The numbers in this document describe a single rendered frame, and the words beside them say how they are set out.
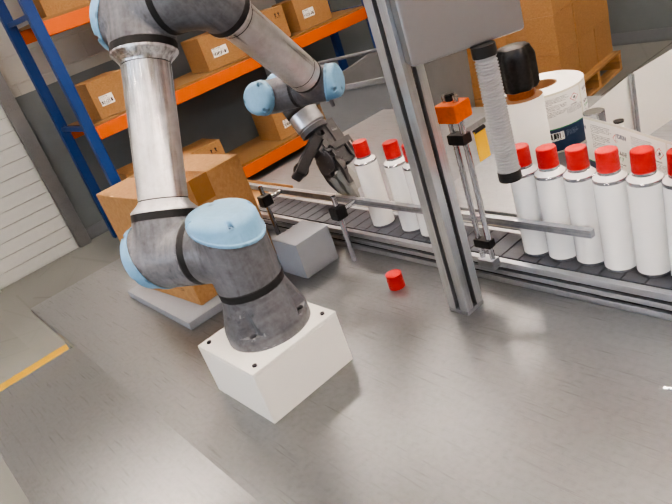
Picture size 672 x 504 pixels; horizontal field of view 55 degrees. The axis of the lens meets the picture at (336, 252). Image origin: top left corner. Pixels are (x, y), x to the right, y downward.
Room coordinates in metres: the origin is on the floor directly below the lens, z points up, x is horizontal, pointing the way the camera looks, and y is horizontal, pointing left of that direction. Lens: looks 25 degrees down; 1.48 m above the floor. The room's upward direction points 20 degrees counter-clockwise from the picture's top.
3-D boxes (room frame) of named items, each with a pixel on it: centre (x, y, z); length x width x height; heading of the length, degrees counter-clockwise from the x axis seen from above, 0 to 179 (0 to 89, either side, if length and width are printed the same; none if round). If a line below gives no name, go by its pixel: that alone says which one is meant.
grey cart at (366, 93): (3.67, -0.65, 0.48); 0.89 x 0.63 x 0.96; 142
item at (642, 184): (0.83, -0.46, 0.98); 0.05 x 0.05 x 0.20
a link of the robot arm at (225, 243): (0.98, 0.16, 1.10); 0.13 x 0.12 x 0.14; 60
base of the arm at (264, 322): (0.98, 0.15, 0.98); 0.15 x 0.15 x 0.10
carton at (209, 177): (1.52, 0.32, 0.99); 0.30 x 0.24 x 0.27; 37
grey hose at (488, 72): (0.91, -0.29, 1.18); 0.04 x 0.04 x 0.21
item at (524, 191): (1.00, -0.35, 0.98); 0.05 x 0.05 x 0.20
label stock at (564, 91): (1.50, -0.60, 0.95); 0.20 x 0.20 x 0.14
